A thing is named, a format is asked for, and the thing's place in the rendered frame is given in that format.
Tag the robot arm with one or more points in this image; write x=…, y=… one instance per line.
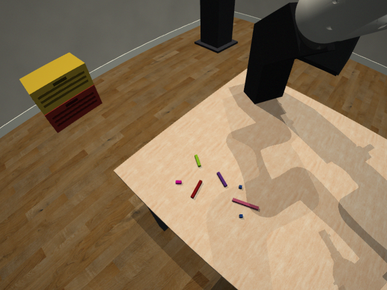
x=321, y=22

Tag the pink rod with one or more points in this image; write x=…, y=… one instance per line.
x=245, y=204

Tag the purple rod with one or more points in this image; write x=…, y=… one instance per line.
x=221, y=179

